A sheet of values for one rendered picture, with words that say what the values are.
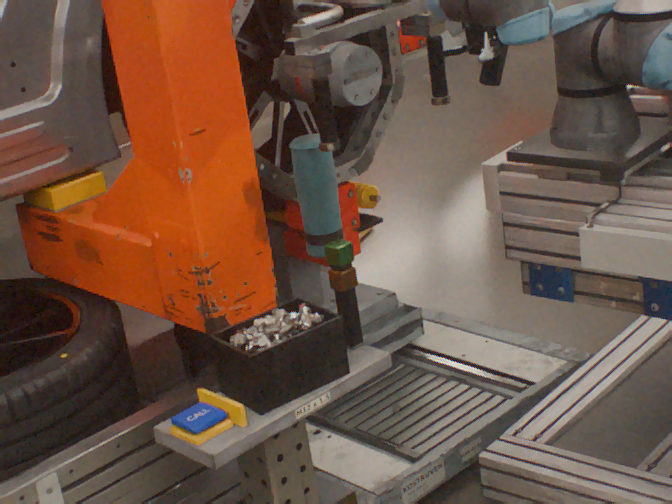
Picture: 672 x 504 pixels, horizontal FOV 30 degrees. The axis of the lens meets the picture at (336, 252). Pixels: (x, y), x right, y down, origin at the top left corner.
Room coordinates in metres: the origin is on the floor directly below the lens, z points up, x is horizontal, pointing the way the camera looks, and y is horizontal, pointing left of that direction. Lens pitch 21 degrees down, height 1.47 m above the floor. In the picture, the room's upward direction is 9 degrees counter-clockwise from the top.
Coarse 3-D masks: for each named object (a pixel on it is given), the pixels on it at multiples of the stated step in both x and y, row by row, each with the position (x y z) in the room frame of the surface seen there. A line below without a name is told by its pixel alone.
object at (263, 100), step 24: (264, 24) 2.78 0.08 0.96; (240, 48) 2.73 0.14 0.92; (264, 48) 2.77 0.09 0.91; (264, 96) 2.76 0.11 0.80; (288, 96) 2.81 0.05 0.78; (288, 120) 3.04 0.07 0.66; (312, 120) 2.84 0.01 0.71; (336, 120) 2.93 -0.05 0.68; (264, 144) 3.00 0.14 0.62; (288, 144) 2.95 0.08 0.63; (288, 168) 2.80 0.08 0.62
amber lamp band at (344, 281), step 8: (328, 272) 2.15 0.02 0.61; (336, 272) 2.13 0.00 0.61; (344, 272) 2.13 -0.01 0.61; (352, 272) 2.14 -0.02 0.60; (336, 280) 2.13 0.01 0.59; (344, 280) 2.12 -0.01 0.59; (352, 280) 2.14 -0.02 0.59; (336, 288) 2.13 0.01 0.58; (344, 288) 2.12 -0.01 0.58; (352, 288) 2.14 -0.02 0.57
